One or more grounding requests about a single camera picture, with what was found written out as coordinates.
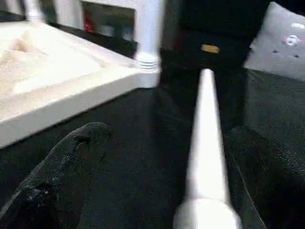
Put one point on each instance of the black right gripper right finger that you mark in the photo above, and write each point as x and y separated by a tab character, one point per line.
274	186

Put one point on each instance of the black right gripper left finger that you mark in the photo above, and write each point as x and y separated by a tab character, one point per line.
52	181

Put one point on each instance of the black work mat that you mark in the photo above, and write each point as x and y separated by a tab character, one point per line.
119	143

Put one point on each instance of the light grey printed pillow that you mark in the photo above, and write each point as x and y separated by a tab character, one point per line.
274	35

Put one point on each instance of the red item in cabinet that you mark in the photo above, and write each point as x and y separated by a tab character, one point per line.
88	22

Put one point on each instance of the white glass-door cabinet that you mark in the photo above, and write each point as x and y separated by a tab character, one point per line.
69	9

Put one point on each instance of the black cabinet with gold label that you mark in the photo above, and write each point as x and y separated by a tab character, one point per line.
214	23

